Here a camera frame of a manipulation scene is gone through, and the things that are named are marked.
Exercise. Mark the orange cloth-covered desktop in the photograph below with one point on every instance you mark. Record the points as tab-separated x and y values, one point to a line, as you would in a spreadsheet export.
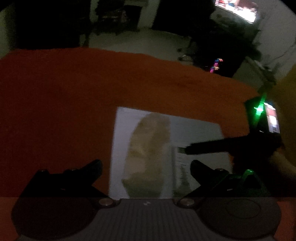
69	104

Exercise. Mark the office chair base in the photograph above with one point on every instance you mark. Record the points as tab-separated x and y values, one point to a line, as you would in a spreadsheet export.
186	54

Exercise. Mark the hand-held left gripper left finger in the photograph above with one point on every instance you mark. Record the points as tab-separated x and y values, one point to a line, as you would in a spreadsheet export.
95	168

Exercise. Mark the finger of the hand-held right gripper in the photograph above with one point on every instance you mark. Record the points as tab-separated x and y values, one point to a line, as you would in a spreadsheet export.
208	146

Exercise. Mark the white paper sheet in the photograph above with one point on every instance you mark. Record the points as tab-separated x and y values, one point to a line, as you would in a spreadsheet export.
196	132

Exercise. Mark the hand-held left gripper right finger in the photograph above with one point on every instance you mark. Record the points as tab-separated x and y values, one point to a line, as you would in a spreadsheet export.
197	168

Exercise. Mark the dark shelf unit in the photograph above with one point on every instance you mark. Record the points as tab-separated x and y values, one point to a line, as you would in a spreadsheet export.
118	16

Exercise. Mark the computer tower with coloured lights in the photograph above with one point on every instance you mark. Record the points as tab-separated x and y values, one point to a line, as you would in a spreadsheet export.
222	62

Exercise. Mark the white remote control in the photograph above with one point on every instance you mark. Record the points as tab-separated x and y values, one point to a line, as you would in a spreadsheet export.
183	171

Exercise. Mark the lit screen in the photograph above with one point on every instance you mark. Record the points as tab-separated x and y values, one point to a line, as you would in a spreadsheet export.
238	8

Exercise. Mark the person's right forearm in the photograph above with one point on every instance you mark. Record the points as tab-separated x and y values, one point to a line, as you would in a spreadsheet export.
285	163

